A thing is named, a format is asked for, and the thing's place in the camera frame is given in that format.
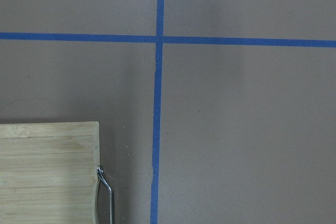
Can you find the wooden cutting board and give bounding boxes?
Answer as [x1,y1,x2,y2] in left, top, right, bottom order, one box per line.
[1,121,107,223]

